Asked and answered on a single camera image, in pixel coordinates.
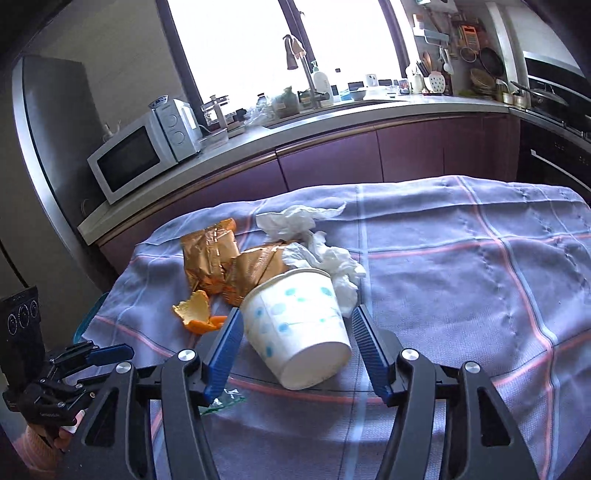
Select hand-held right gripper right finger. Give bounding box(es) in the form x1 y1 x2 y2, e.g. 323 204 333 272
351 305 541 480

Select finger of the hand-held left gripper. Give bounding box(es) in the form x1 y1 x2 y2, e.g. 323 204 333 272
48 342 136 376

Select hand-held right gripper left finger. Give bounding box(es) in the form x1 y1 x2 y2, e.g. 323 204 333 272
55 307 245 480

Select orange peel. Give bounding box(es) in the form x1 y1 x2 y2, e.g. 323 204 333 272
172 290 229 334

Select white blue-dotted paper cup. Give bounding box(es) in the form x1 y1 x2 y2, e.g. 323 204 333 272
240 268 352 389

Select gold foil snack wrapper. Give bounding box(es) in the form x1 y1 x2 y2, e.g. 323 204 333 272
223 244 288 308
180 218 241 296

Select white tissue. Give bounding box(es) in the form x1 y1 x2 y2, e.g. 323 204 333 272
255 202 347 243
283 231 368 319

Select person's left forearm pink sleeve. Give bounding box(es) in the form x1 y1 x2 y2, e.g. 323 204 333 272
16 422 63 469

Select person's left hand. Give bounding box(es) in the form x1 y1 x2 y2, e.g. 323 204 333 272
51 410 86 450

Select clear green plastic scrap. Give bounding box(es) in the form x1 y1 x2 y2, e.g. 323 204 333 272
201 388 245 416

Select blue checkered tablecloth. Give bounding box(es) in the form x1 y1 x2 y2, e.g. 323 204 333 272
83 175 589 480

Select white microwave oven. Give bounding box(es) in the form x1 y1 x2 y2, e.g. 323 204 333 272
87 98 204 205

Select grey refrigerator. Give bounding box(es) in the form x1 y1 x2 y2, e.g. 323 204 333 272
11 54 121 296

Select purple base cabinets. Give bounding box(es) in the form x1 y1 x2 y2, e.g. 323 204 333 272
97 113 522 278

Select glass baking dish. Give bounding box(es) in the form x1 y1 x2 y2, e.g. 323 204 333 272
201 127 229 148

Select white kitchen countertop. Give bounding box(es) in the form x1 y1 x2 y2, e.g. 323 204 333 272
78 92 513 247

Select clear plastic bag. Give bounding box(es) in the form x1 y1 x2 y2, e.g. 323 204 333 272
242 99 278 127

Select small white countertop appliance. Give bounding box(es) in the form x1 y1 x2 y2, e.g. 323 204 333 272
202 95 230 132

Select green food container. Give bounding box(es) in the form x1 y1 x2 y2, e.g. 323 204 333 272
272 87 298 116

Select black built-in oven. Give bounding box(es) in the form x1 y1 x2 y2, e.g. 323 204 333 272
517 108 591 204

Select white soap bottle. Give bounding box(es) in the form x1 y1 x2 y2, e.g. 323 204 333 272
310 60 331 95

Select metal kitchen faucet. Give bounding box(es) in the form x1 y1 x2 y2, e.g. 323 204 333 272
283 34 334 109

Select stack of bowls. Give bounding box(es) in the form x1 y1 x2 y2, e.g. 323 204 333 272
470 68 497 90

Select kitchen window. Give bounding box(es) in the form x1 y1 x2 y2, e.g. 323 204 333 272
157 0 416 112

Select pot with glass lid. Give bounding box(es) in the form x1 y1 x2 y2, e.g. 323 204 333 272
510 80 568 109

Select black frying pan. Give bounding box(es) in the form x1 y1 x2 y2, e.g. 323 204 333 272
479 46 506 77

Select black range hood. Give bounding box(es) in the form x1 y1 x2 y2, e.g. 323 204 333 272
522 51 591 100

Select wall utensil rack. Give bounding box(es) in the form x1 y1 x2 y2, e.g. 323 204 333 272
411 0 509 97

